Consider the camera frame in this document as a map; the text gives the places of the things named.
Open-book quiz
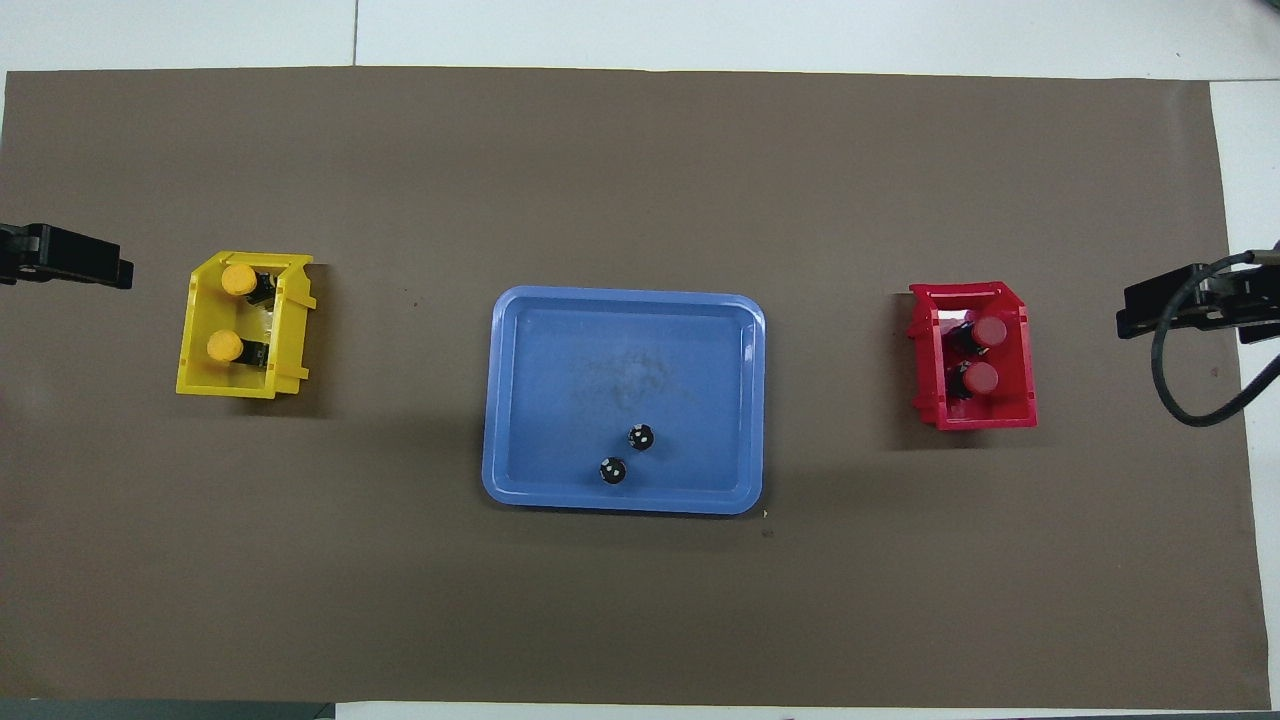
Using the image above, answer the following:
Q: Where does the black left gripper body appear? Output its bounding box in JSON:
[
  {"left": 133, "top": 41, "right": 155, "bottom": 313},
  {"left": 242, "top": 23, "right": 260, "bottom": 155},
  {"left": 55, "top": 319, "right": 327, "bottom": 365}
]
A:
[{"left": 0, "top": 222, "right": 51, "bottom": 287}]

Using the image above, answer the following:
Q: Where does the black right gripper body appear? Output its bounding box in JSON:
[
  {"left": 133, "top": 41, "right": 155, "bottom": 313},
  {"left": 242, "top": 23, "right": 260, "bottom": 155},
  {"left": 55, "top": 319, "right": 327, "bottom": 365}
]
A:
[{"left": 1200, "top": 262, "right": 1280, "bottom": 346}]

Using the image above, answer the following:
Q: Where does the red push button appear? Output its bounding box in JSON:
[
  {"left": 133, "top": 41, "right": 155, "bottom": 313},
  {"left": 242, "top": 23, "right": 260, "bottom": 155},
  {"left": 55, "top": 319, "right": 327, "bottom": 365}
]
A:
[
  {"left": 948, "top": 315, "right": 1009, "bottom": 356},
  {"left": 948, "top": 360, "right": 1001, "bottom": 401}
]

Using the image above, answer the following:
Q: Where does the yellow push button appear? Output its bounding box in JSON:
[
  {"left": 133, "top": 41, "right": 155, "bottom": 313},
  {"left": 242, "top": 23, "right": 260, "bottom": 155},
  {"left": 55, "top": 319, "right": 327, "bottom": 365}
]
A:
[
  {"left": 206, "top": 330, "right": 269, "bottom": 369},
  {"left": 219, "top": 263, "right": 279, "bottom": 307}
]

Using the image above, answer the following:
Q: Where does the blue plastic tray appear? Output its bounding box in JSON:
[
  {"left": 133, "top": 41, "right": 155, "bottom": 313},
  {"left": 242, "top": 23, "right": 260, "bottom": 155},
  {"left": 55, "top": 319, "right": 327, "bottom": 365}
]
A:
[{"left": 481, "top": 286, "right": 767, "bottom": 516}]

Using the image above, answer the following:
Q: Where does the red plastic bin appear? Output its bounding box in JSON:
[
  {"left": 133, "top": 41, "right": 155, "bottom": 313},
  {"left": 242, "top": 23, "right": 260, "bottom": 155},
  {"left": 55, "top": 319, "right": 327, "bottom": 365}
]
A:
[{"left": 908, "top": 282, "right": 1039, "bottom": 432}]

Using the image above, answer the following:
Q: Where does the yellow plastic bin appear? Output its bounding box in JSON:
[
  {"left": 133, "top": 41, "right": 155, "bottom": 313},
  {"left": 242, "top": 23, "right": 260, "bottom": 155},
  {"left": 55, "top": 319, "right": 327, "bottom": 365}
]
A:
[{"left": 176, "top": 250, "right": 318, "bottom": 400}]

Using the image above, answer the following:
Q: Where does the brown paper mat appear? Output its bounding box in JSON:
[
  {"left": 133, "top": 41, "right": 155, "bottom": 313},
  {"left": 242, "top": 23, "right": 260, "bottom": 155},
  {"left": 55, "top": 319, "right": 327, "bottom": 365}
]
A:
[{"left": 0, "top": 66, "right": 1271, "bottom": 709}]

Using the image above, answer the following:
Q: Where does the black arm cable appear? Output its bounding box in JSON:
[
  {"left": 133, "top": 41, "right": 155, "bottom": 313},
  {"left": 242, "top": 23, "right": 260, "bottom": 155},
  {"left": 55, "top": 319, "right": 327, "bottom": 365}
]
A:
[{"left": 1150, "top": 248, "right": 1280, "bottom": 428}]

